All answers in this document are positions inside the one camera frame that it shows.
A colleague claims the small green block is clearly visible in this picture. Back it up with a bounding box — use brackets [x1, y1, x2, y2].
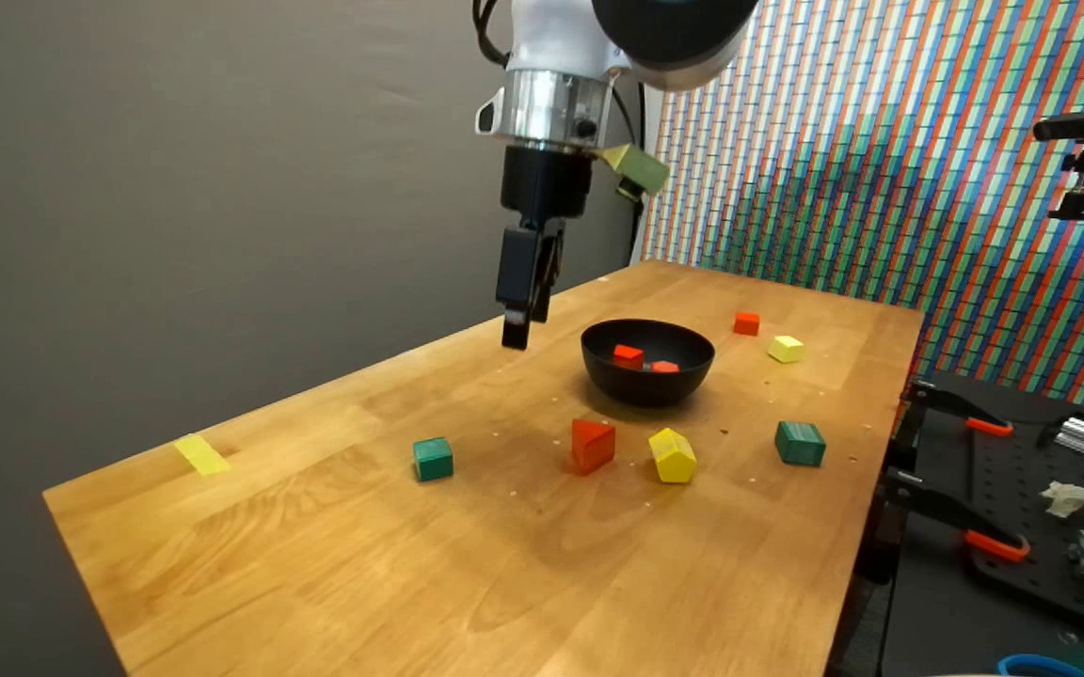
[415, 438, 454, 483]

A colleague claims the black clamp orange handle far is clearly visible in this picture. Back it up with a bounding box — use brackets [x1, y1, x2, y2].
[898, 379, 1017, 440]

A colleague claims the small red block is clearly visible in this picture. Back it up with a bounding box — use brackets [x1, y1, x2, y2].
[611, 343, 643, 370]

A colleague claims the black bowl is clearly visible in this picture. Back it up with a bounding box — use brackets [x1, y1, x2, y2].
[578, 320, 714, 408]

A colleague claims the pale yellow block far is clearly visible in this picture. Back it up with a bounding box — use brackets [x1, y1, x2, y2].
[769, 334, 805, 365]

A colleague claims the large yellow block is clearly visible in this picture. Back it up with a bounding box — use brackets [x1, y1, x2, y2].
[646, 430, 700, 487]

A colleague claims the orange-red block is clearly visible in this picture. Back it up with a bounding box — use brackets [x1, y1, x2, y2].
[734, 311, 759, 334]

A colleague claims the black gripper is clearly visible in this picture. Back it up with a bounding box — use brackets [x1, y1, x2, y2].
[497, 147, 592, 351]

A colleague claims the black perforated side table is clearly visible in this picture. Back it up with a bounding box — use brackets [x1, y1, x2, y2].
[829, 376, 1084, 677]

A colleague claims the large red block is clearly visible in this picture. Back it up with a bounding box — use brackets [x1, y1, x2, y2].
[572, 419, 618, 475]

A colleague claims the blue scissors handle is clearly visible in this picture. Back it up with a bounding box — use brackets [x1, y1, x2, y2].
[995, 653, 1084, 677]

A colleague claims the black clamp orange handle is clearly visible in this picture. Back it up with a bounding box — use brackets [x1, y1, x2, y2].
[879, 470, 1030, 564]
[898, 379, 1017, 440]

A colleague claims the black clamp orange handle near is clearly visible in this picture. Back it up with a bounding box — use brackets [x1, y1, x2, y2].
[879, 470, 1030, 564]

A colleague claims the large green block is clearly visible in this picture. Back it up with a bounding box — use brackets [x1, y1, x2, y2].
[776, 420, 829, 468]

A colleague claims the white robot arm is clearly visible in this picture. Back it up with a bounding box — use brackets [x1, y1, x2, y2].
[469, 0, 759, 351]

